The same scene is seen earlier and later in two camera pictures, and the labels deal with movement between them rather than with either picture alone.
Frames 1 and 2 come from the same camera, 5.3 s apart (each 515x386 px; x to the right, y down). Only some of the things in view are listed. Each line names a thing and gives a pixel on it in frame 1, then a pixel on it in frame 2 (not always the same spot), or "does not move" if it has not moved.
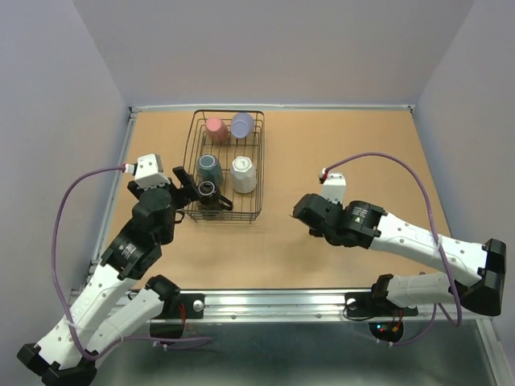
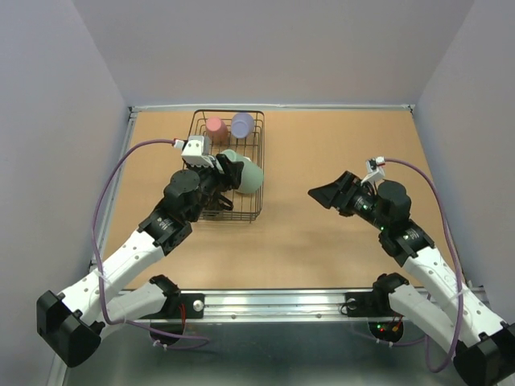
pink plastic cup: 216,130 does not move
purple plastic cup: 242,125 does not move
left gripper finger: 183,177 -> 231,168
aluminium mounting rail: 300,306 does not move
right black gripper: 315,232 -> 339,193
